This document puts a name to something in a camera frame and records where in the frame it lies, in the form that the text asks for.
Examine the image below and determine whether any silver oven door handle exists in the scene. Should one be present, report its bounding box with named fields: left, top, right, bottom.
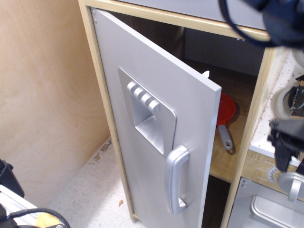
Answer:
left=250, top=196, right=304, bottom=228

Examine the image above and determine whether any grey oven door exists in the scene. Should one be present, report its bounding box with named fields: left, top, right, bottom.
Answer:
left=228, top=178, right=304, bottom=228

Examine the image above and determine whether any grey toy fridge door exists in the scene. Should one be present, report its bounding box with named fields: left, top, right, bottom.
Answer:
left=91, top=8, right=223, bottom=228

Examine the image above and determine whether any wooden toy kitchen frame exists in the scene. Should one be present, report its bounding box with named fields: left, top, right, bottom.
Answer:
left=77, top=0, right=283, bottom=228

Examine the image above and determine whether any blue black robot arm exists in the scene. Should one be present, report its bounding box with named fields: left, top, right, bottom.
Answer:
left=245, top=0, right=304, bottom=172

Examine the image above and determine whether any black box lower left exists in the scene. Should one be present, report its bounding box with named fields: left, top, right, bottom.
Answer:
left=0, top=160, right=25, bottom=198

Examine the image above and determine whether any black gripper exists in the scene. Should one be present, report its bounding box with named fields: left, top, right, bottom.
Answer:
left=268, top=119, right=304, bottom=172

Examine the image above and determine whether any black cable lower left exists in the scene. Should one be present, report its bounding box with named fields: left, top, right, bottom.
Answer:
left=4, top=208, right=71, bottom=228

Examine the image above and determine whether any orange tape piece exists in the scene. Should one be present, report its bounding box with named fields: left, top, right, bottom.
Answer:
left=35, top=213, right=63, bottom=228

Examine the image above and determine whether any silver fridge door handle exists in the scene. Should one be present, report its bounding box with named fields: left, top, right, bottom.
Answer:
left=164, top=145, right=190, bottom=215

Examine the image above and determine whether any red toy pan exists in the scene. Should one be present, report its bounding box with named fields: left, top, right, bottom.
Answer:
left=217, top=93, right=236, bottom=151

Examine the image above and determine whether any black braided cable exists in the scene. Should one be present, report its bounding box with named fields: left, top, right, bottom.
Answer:
left=218, top=0, right=276, bottom=47

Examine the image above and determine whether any silver oven knob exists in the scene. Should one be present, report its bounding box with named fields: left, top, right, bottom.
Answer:
left=277, top=172, right=304, bottom=203

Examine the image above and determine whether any silver dispenser panel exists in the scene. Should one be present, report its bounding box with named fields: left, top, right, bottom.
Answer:
left=117, top=68, right=177, bottom=155

